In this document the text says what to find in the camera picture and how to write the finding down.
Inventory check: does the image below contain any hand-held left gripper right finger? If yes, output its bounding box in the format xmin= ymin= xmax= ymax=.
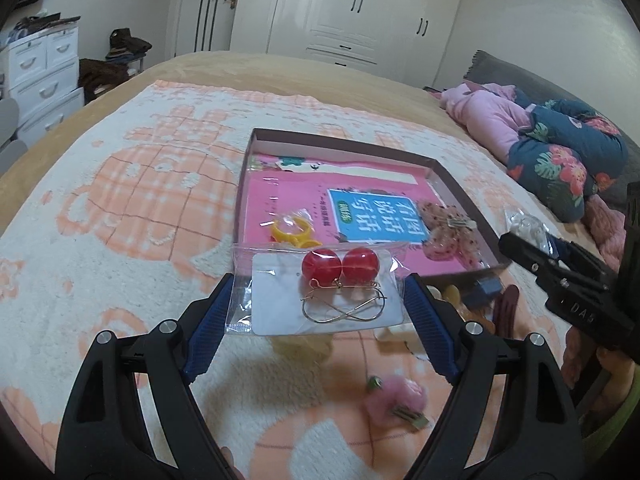
xmin=402 ymin=272 xmax=587 ymax=480

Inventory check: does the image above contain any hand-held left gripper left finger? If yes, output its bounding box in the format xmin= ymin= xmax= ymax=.
xmin=56 ymin=272 xmax=237 ymax=480

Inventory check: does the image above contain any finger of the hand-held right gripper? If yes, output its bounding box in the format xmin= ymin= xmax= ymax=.
xmin=498 ymin=231 xmax=568 ymax=288
xmin=545 ymin=236 xmax=616 ymax=283

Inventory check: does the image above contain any clear bead packet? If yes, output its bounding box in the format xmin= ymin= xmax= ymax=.
xmin=505 ymin=205 xmax=551 ymax=248

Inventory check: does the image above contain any small blue box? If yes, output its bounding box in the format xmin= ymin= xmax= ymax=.
xmin=467 ymin=275 xmax=503 ymax=308

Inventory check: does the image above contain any maroon claw hair clip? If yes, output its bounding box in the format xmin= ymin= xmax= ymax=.
xmin=492 ymin=285 xmax=521 ymax=333

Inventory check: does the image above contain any red ball earrings packet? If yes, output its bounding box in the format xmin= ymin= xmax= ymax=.
xmin=225 ymin=241 xmax=408 ymax=336

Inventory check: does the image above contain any brown cardboard box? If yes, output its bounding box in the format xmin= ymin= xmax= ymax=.
xmin=234 ymin=127 xmax=513 ymax=281

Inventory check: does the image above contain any person's right forearm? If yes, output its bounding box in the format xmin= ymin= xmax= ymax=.
xmin=600 ymin=377 xmax=640 ymax=461

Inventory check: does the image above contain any person's right hand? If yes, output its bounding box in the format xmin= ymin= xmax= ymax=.
xmin=597 ymin=347 xmax=640 ymax=391

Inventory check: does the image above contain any pink knitted cloth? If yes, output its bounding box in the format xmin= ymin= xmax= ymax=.
xmin=585 ymin=195 xmax=631 ymax=271

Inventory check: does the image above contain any pink dotted bow hair clip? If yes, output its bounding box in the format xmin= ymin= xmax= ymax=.
xmin=417 ymin=200 xmax=488 ymax=268

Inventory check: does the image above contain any pink fluffy hair clip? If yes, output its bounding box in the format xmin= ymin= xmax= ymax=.
xmin=367 ymin=375 xmax=431 ymax=431

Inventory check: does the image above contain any blue floral quilt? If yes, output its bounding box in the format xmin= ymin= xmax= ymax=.
xmin=505 ymin=100 xmax=631 ymax=223

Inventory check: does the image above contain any orange and white patterned blanket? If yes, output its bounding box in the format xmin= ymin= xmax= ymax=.
xmin=0 ymin=79 xmax=576 ymax=480

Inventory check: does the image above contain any pink padded clothing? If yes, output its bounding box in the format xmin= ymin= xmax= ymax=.
xmin=439 ymin=82 xmax=538 ymax=161

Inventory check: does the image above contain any pink book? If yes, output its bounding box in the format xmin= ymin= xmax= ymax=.
xmin=240 ymin=157 xmax=496 ymax=276

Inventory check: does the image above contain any brown cloth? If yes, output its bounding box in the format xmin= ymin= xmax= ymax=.
xmin=80 ymin=57 xmax=136 ymax=103

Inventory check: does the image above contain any tan bedspread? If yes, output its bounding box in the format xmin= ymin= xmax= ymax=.
xmin=0 ymin=50 xmax=640 ymax=281

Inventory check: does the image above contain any dark folded clothes pile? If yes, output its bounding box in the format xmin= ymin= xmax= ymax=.
xmin=105 ymin=29 xmax=153 ymax=61

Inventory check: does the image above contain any white drawer cabinet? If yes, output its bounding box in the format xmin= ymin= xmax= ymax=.
xmin=0 ymin=25 xmax=86 ymax=141

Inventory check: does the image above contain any white door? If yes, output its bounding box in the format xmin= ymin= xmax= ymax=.
xmin=175 ymin=0 xmax=248 ymax=58

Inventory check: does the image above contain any white wardrobe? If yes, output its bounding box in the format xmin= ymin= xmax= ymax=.
xmin=230 ymin=0 xmax=468 ymax=93

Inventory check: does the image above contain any yellow ring packet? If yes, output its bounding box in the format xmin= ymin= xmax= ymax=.
xmin=260 ymin=207 xmax=321 ymax=248

